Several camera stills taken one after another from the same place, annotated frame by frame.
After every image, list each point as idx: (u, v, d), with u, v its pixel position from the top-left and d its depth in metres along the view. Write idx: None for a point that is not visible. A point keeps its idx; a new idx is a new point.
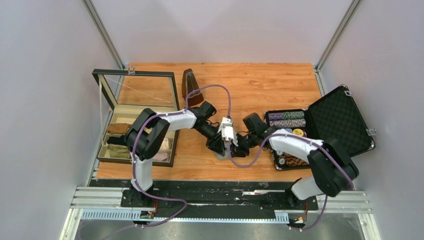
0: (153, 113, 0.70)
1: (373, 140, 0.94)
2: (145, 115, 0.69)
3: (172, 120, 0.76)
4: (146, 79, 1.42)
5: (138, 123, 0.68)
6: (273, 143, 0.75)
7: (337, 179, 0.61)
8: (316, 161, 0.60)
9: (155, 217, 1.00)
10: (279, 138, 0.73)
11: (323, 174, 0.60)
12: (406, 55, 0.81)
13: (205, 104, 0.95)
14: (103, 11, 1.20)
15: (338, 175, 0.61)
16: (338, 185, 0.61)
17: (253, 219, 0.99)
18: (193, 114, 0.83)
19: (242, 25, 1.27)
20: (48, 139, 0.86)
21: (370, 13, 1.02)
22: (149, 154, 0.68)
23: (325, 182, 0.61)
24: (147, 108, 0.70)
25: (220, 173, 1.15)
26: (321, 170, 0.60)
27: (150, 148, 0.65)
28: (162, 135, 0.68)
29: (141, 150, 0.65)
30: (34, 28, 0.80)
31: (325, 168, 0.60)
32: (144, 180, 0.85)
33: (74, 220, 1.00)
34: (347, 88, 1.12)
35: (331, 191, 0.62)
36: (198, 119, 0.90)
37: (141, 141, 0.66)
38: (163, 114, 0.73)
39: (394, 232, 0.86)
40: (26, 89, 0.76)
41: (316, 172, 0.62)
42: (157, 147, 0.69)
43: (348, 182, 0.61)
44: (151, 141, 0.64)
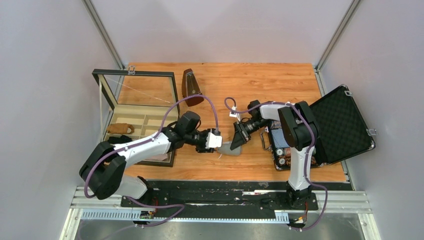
0: (110, 147, 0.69)
1: (373, 140, 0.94)
2: (101, 150, 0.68)
3: (136, 152, 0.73)
4: (146, 79, 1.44)
5: (93, 159, 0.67)
6: (263, 110, 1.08)
7: (299, 131, 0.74)
8: (283, 111, 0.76)
9: (155, 217, 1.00)
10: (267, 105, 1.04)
11: (287, 124, 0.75)
12: (406, 55, 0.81)
13: (183, 118, 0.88)
14: (103, 11, 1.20)
15: (300, 128, 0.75)
16: (299, 135, 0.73)
17: (253, 219, 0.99)
18: (167, 138, 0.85)
19: (242, 25, 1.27)
20: (48, 139, 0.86)
21: (370, 13, 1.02)
22: (106, 193, 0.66)
23: (289, 131, 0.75)
24: (104, 141, 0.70)
25: (220, 173, 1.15)
26: (286, 120, 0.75)
27: (102, 188, 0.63)
28: (118, 173, 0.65)
29: (96, 189, 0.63)
30: (34, 28, 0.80)
31: (289, 119, 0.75)
32: (132, 192, 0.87)
33: (74, 220, 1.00)
34: (347, 88, 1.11)
35: (293, 141, 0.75)
36: (176, 141, 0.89)
37: (95, 178, 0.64)
38: (122, 148, 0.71)
39: (395, 232, 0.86)
40: (26, 89, 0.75)
41: (284, 124, 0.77)
42: (114, 184, 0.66)
43: (309, 135, 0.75)
44: (103, 181, 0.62)
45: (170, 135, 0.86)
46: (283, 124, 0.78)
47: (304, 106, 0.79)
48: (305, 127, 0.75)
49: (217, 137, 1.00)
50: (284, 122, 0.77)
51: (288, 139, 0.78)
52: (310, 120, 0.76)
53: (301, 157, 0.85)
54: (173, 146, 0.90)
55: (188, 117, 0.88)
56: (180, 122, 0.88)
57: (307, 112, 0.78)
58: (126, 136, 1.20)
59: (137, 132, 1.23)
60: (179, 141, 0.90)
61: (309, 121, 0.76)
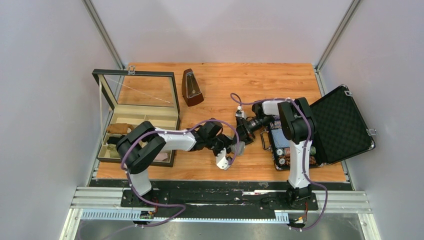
0: (151, 127, 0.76)
1: (373, 140, 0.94)
2: (143, 128, 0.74)
3: (169, 138, 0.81)
4: (146, 79, 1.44)
5: (133, 136, 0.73)
6: (265, 106, 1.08)
7: (297, 124, 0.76)
8: (282, 106, 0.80)
9: (155, 217, 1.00)
10: (268, 102, 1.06)
11: (285, 117, 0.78)
12: (406, 55, 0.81)
13: (208, 123, 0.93)
14: (103, 11, 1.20)
15: (299, 122, 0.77)
16: (296, 129, 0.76)
17: (253, 219, 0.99)
18: (193, 137, 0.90)
19: (242, 25, 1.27)
20: (48, 139, 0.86)
21: (370, 13, 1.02)
22: (137, 170, 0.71)
23: (287, 124, 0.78)
24: (146, 122, 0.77)
25: (220, 173, 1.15)
26: (284, 113, 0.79)
27: (137, 163, 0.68)
28: (154, 153, 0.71)
29: (131, 164, 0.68)
30: (34, 29, 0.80)
31: (287, 113, 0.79)
32: (139, 185, 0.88)
33: (74, 220, 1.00)
34: (347, 88, 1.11)
35: (290, 134, 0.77)
36: (198, 142, 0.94)
37: (132, 154, 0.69)
38: (161, 131, 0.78)
39: (394, 232, 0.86)
40: (26, 89, 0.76)
41: (283, 118, 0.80)
42: (147, 163, 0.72)
43: (306, 129, 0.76)
44: (141, 156, 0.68)
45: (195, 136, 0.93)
46: (281, 118, 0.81)
47: (303, 100, 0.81)
48: (303, 122, 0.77)
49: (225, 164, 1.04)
50: (282, 116, 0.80)
51: (286, 133, 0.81)
52: (307, 115, 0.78)
53: (299, 151, 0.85)
54: (195, 147, 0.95)
55: (213, 122, 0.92)
56: (204, 126, 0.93)
57: (306, 107, 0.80)
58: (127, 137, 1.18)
59: None
60: (200, 143, 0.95)
61: (307, 116, 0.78)
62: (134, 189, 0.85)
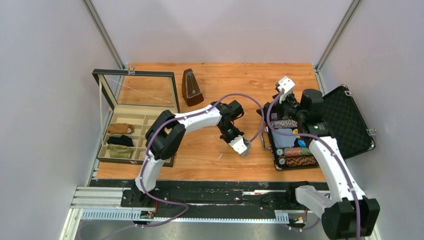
0: (170, 115, 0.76)
1: (373, 140, 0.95)
2: (163, 118, 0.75)
3: (193, 121, 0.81)
4: (146, 79, 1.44)
5: (157, 125, 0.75)
6: (316, 147, 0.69)
7: (344, 234, 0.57)
8: (344, 208, 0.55)
9: (155, 217, 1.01)
10: (323, 150, 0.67)
11: (338, 222, 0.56)
12: (406, 55, 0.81)
13: (234, 103, 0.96)
14: (103, 11, 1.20)
15: (350, 231, 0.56)
16: (341, 237, 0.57)
17: (253, 219, 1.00)
18: (219, 111, 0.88)
19: (242, 25, 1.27)
20: (48, 139, 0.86)
21: (370, 13, 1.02)
22: (167, 155, 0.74)
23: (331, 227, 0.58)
24: (165, 111, 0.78)
25: (220, 173, 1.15)
26: (341, 218, 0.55)
27: (165, 150, 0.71)
28: (179, 138, 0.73)
29: (159, 150, 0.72)
30: (35, 29, 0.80)
31: (344, 219, 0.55)
32: (147, 183, 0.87)
33: (74, 220, 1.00)
34: (347, 89, 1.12)
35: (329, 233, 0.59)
36: (226, 116, 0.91)
37: (158, 142, 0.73)
38: (181, 117, 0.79)
39: (394, 232, 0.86)
40: (27, 89, 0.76)
41: (333, 214, 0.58)
42: (174, 148, 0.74)
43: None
44: (166, 144, 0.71)
45: (221, 109, 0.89)
46: (331, 210, 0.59)
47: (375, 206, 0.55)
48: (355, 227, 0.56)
49: (242, 146, 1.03)
50: (332, 213, 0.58)
51: (326, 220, 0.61)
52: (364, 224, 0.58)
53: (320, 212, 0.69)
54: (222, 120, 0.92)
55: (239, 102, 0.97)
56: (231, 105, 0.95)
57: (370, 216, 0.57)
58: (127, 136, 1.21)
59: (137, 132, 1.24)
60: (229, 115, 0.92)
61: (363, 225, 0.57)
62: (142, 183, 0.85)
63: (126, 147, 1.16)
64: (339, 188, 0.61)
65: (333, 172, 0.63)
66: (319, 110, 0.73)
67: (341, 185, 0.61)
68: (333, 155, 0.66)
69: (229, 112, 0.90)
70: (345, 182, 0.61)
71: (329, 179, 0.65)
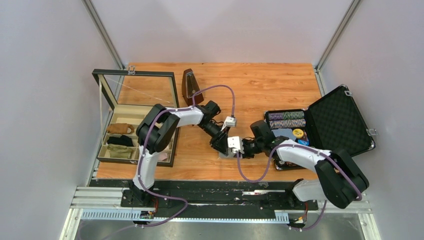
0: (163, 108, 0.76)
1: (373, 140, 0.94)
2: (156, 110, 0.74)
3: (180, 115, 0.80)
4: (146, 79, 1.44)
5: (149, 117, 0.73)
6: (283, 153, 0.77)
7: (346, 190, 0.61)
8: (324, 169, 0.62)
9: (154, 217, 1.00)
10: (287, 148, 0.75)
11: (332, 184, 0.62)
12: (406, 55, 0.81)
13: (211, 103, 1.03)
14: (103, 11, 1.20)
15: (347, 186, 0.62)
16: (347, 196, 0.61)
17: (253, 219, 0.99)
18: (200, 109, 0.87)
19: (242, 25, 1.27)
20: (48, 139, 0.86)
21: (370, 13, 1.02)
22: (161, 147, 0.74)
23: (334, 192, 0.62)
24: (157, 104, 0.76)
25: (220, 173, 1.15)
26: (329, 179, 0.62)
27: (161, 141, 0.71)
28: (172, 130, 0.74)
29: (154, 143, 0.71)
30: (34, 29, 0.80)
31: (333, 178, 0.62)
32: (147, 179, 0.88)
33: (74, 220, 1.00)
34: (347, 88, 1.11)
35: (340, 202, 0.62)
36: (206, 116, 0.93)
37: (153, 134, 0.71)
38: (173, 110, 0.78)
39: (394, 232, 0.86)
40: (26, 89, 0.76)
41: (326, 183, 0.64)
42: (168, 140, 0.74)
43: (356, 193, 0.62)
44: (163, 134, 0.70)
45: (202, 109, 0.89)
46: (322, 181, 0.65)
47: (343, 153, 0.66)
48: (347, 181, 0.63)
49: (231, 119, 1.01)
50: (325, 180, 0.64)
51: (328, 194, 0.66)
52: (354, 174, 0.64)
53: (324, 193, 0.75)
54: (203, 120, 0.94)
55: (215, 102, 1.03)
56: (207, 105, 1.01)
57: (349, 163, 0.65)
58: (127, 136, 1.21)
59: None
60: (208, 115, 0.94)
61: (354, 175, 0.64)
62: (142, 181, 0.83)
63: (126, 147, 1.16)
64: (313, 159, 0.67)
65: (301, 153, 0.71)
66: (268, 130, 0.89)
67: (313, 157, 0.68)
68: (294, 146, 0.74)
69: (207, 112, 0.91)
70: (313, 153, 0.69)
71: (307, 163, 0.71)
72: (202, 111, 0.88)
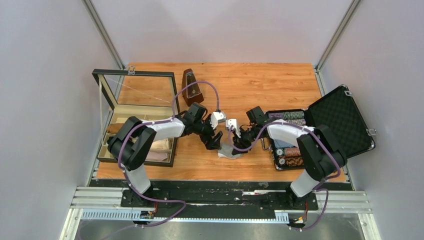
0: (138, 121, 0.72)
1: (372, 140, 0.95)
2: (130, 124, 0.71)
3: (159, 128, 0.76)
4: (146, 79, 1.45)
5: (122, 133, 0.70)
6: (272, 131, 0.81)
7: (324, 163, 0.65)
8: (305, 142, 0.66)
9: (154, 217, 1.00)
10: (276, 126, 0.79)
11: (311, 156, 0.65)
12: (406, 55, 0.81)
13: (193, 107, 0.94)
14: (103, 11, 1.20)
15: (326, 160, 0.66)
16: (325, 169, 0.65)
17: (253, 219, 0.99)
18: (181, 121, 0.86)
19: (242, 25, 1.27)
20: (48, 139, 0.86)
21: (370, 13, 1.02)
22: (136, 164, 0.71)
23: (313, 165, 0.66)
24: (132, 116, 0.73)
25: (220, 173, 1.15)
26: (309, 152, 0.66)
27: (135, 158, 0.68)
28: (148, 145, 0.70)
29: (127, 160, 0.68)
30: (34, 29, 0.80)
31: (314, 152, 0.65)
32: (139, 184, 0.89)
33: (74, 220, 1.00)
34: (347, 88, 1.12)
35: (317, 174, 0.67)
36: (188, 127, 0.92)
37: (126, 150, 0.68)
38: (149, 123, 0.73)
39: (394, 232, 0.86)
40: (26, 90, 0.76)
41: (306, 155, 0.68)
42: (144, 156, 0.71)
43: (334, 166, 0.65)
44: (136, 151, 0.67)
45: (182, 120, 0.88)
46: (303, 153, 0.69)
47: (326, 132, 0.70)
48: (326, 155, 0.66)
49: (221, 114, 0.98)
50: (305, 153, 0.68)
51: (309, 169, 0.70)
52: (334, 149, 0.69)
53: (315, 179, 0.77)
54: (185, 132, 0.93)
55: (198, 105, 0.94)
56: (190, 111, 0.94)
57: (331, 139, 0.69)
58: None
59: None
60: (190, 126, 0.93)
61: (333, 149, 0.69)
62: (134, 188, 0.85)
63: None
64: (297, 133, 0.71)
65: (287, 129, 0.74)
66: (261, 114, 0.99)
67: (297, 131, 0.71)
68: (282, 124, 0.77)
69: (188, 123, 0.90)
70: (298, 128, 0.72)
71: (293, 138, 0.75)
72: (183, 122, 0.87)
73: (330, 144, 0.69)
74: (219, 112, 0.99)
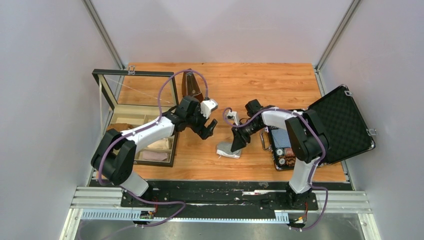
0: (117, 134, 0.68)
1: (373, 140, 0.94)
2: (109, 138, 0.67)
3: (142, 136, 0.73)
4: (146, 79, 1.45)
5: (102, 148, 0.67)
6: (266, 117, 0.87)
7: (309, 143, 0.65)
8: (291, 123, 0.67)
9: (155, 217, 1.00)
10: (269, 112, 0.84)
11: (296, 136, 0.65)
12: (406, 55, 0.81)
13: (184, 101, 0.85)
14: (103, 11, 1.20)
15: (311, 141, 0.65)
16: (309, 149, 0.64)
17: (253, 219, 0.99)
18: (170, 120, 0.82)
19: (241, 25, 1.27)
20: (48, 139, 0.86)
21: (370, 13, 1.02)
22: (120, 177, 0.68)
23: (298, 144, 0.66)
24: (111, 129, 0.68)
25: (220, 173, 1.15)
26: (294, 132, 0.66)
27: (118, 173, 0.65)
28: (130, 158, 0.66)
29: (111, 175, 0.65)
30: (34, 29, 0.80)
31: (298, 132, 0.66)
32: (135, 188, 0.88)
33: (74, 220, 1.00)
34: (347, 88, 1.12)
35: (302, 155, 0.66)
36: (180, 124, 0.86)
37: (108, 166, 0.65)
38: (130, 133, 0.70)
39: (394, 232, 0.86)
40: (26, 90, 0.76)
41: (292, 136, 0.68)
42: (128, 169, 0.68)
43: (318, 147, 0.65)
44: (117, 166, 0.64)
45: (173, 118, 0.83)
46: (290, 135, 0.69)
47: (313, 115, 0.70)
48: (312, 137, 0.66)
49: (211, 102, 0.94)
50: (291, 134, 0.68)
51: (296, 152, 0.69)
52: (319, 132, 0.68)
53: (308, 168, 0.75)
54: (177, 128, 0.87)
55: (189, 99, 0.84)
56: (181, 105, 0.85)
57: (317, 122, 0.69)
58: None
59: None
60: (182, 123, 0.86)
61: (319, 132, 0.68)
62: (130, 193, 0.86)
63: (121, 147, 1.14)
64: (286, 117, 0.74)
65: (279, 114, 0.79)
66: (258, 105, 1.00)
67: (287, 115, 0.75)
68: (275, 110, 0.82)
69: (179, 120, 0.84)
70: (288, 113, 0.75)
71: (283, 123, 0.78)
72: (172, 120, 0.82)
73: (316, 127, 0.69)
74: (209, 100, 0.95)
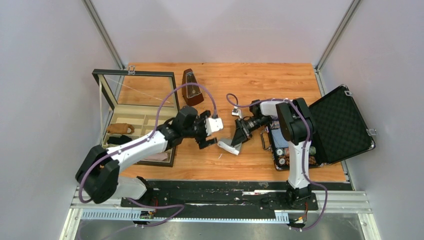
0: (103, 151, 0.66)
1: (373, 140, 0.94)
2: (94, 155, 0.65)
3: (130, 154, 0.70)
4: (146, 79, 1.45)
5: (86, 165, 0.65)
6: (264, 107, 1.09)
7: (295, 125, 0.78)
8: (281, 108, 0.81)
9: (154, 217, 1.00)
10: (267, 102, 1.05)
11: (285, 119, 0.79)
12: (406, 55, 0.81)
13: (180, 115, 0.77)
14: (103, 11, 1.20)
15: (296, 123, 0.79)
16: (296, 130, 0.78)
17: (253, 219, 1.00)
18: (163, 136, 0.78)
19: (241, 25, 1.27)
20: (48, 139, 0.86)
21: (370, 13, 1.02)
22: (102, 196, 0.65)
23: (286, 126, 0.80)
24: (96, 146, 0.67)
25: (220, 173, 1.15)
26: (283, 115, 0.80)
27: (98, 192, 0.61)
28: (113, 177, 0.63)
29: (91, 194, 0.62)
30: (34, 29, 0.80)
31: (286, 116, 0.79)
32: (131, 193, 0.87)
33: (74, 221, 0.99)
34: (347, 88, 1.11)
35: (288, 135, 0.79)
36: (175, 138, 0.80)
37: (89, 183, 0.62)
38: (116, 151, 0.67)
39: (394, 232, 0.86)
40: (26, 90, 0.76)
41: (282, 119, 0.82)
42: (110, 187, 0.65)
43: (303, 129, 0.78)
44: (97, 185, 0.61)
45: (167, 134, 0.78)
46: (280, 119, 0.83)
47: (301, 101, 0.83)
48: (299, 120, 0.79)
49: (217, 120, 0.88)
50: (282, 117, 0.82)
51: (285, 134, 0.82)
52: (306, 116, 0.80)
53: (299, 152, 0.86)
54: (172, 143, 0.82)
55: (186, 113, 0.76)
56: (177, 118, 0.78)
57: (305, 108, 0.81)
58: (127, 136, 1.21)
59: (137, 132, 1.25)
60: (178, 137, 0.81)
61: (305, 116, 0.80)
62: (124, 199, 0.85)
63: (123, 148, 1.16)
64: None
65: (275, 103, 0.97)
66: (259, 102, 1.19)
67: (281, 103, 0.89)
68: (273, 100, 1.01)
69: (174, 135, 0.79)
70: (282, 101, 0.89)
71: None
72: (166, 137, 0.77)
73: (304, 112, 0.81)
74: (215, 119, 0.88)
